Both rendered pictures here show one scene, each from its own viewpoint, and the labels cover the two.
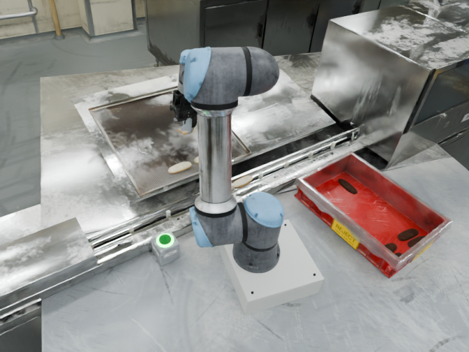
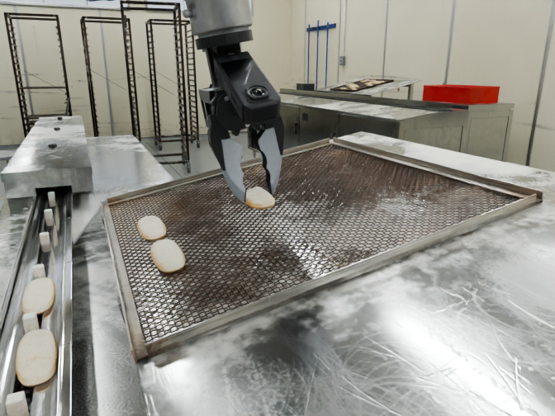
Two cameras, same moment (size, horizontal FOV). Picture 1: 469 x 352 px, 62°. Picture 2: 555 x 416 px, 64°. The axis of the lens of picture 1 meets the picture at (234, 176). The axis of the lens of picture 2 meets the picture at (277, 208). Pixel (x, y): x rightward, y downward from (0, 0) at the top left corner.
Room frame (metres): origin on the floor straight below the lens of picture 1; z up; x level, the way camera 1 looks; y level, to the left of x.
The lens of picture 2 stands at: (1.48, -0.34, 1.13)
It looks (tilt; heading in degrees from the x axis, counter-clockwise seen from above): 17 degrees down; 105
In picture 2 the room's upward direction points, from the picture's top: straight up
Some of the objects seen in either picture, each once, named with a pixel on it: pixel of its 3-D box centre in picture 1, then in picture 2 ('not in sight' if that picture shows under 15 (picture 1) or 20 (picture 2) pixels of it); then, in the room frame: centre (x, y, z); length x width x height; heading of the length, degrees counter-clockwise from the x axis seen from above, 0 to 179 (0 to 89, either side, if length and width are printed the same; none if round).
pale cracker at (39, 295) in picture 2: not in sight; (38, 293); (1.05, 0.07, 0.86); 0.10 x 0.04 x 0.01; 129
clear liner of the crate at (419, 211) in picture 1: (368, 207); not in sight; (1.05, -0.52, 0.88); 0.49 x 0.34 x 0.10; 41
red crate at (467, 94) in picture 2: not in sight; (459, 93); (1.98, 3.79, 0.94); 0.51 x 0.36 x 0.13; 133
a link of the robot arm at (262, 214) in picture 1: (259, 218); not in sight; (0.76, -0.09, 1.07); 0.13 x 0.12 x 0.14; 107
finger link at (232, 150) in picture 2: (186, 127); (228, 167); (1.26, 0.21, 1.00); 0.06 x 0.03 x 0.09; 127
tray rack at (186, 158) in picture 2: not in sight; (156, 92); (-1.14, 4.25, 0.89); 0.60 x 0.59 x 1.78; 33
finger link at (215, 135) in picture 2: (192, 116); (226, 135); (1.27, 0.19, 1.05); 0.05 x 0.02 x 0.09; 37
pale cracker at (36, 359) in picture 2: (243, 181); (36, 352); (1.15, -0.04, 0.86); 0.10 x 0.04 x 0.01; 133
